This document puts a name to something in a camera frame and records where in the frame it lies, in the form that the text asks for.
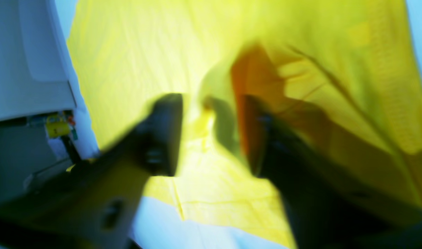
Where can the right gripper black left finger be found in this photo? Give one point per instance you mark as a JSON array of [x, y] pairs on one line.
[[92, 207]]

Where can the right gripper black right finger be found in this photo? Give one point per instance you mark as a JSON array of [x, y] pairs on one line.
[[325, 206]]

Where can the orange yellow T-shirt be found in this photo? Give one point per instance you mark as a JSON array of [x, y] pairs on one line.
[[342, 73]]

